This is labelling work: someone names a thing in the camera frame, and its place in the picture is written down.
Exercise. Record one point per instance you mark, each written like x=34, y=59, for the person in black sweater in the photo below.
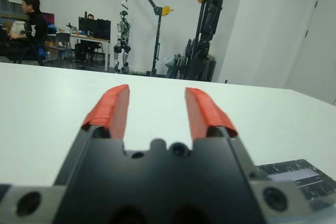
x=35, y=24

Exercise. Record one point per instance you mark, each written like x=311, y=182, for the blue bag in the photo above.
x=42, y=51

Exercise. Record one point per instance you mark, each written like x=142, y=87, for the person behind monitors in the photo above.
x=90, y=16

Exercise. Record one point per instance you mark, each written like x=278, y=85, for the grey chair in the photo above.
x=63, y=41

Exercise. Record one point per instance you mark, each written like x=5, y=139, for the white office desk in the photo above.
x=78, y=40

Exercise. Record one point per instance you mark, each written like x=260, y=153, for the black office chair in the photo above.
x=26, y=53

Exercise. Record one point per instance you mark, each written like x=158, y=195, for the black box lid white stripe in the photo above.
x=309, y=187

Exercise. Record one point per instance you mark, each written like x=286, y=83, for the white plastic bag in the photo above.
x=168, y=61

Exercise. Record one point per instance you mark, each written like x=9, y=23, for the white door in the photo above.
x=315, y=51

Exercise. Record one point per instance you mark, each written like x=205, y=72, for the folded grey chairs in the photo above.
x=178, y=66

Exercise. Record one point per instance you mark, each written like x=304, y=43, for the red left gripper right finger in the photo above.
x=203, y=113

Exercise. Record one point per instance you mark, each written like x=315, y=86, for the silver humanoid robot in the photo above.
x=123, y=32

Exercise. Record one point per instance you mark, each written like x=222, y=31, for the dark hoist gantry yellow winch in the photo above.
x=158, y=37

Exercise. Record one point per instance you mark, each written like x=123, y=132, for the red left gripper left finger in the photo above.
x=113, y=111

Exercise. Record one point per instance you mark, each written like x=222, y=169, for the black hanging robot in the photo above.
x=212, y=14

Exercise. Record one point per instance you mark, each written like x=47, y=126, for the black computer monitor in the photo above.
x=87, y=27
x=103, y=28

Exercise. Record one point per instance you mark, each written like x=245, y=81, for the black hoist stand yellow winch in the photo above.
x=200, y=37

